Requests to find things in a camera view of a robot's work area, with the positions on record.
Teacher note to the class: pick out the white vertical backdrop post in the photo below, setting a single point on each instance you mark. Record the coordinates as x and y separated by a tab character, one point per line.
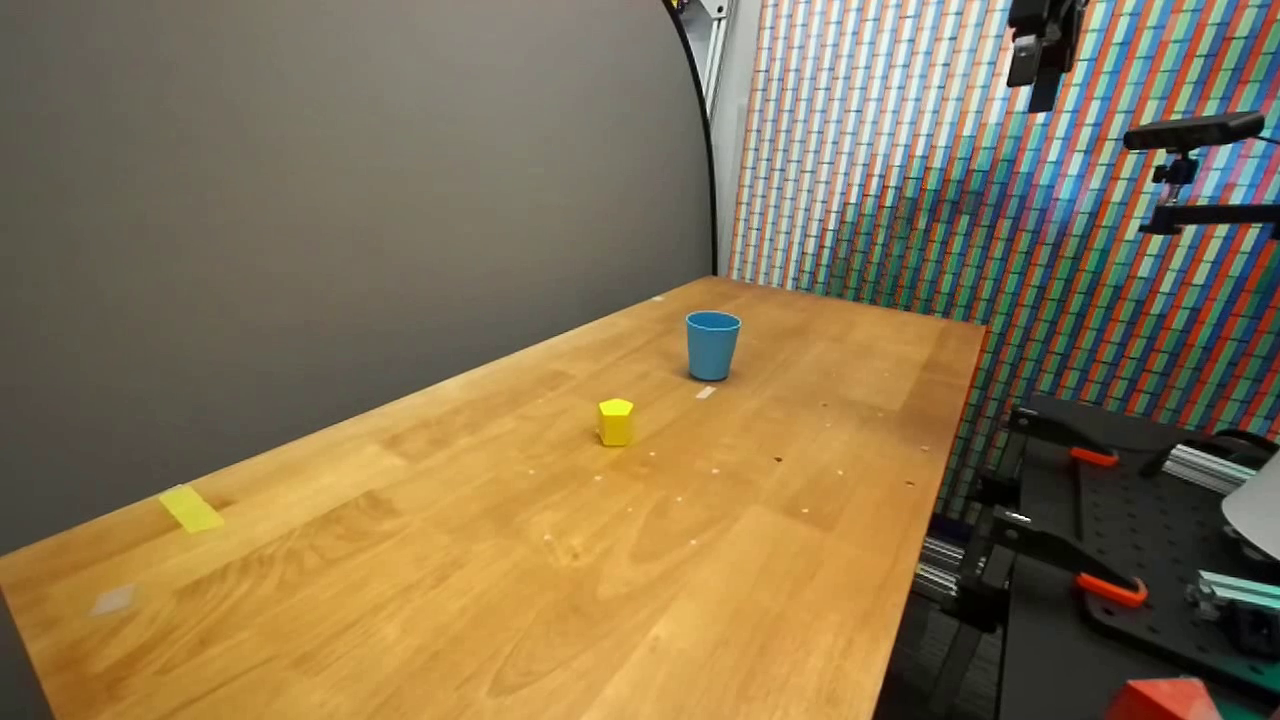
734	134

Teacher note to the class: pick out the teal aluminium extrusion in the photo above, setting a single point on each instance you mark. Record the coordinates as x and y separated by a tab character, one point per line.
1242	595

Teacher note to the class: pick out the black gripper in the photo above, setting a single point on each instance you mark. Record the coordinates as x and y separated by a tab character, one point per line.
1045	30

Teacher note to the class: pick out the blue plastic cup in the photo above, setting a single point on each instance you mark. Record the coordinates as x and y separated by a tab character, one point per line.
713	348

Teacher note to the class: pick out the yellow tape strip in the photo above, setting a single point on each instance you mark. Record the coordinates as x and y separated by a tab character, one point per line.
188	510

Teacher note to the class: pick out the silver aluminium extrusion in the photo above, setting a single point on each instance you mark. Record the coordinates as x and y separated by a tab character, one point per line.
1207	469

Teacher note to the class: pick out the yellow block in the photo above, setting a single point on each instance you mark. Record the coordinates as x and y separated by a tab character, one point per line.
613	423

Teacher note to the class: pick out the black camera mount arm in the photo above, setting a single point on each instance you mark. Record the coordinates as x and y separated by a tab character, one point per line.
1207	214

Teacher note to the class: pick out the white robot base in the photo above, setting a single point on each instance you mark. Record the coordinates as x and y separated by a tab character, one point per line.
1258	514

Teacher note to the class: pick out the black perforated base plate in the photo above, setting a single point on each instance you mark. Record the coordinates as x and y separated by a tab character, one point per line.
1159	514

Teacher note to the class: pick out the red block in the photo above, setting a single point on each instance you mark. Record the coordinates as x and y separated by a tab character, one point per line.
1160	701

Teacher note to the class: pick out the small white tape piece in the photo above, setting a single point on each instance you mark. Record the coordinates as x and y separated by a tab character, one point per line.
706	395

